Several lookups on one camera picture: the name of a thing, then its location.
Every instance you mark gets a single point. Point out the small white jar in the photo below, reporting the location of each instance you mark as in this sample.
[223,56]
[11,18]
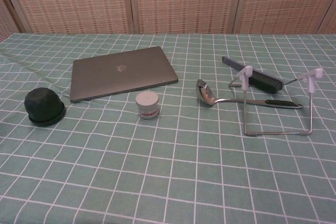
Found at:
[147,106]

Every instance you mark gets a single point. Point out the grey closed laptop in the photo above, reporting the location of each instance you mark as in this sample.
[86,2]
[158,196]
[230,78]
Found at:
[118,77]

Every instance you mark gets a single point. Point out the green checked tablecloth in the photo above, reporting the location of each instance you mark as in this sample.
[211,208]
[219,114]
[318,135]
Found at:
[168,169]

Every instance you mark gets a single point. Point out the blue brush black bristles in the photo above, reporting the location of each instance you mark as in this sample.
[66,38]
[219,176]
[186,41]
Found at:
[265,79]

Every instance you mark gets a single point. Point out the woven bamboo screen panel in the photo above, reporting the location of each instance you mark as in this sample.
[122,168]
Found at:
[331,27]
[186,1]
[73,1]
[6,22]
[286,1]

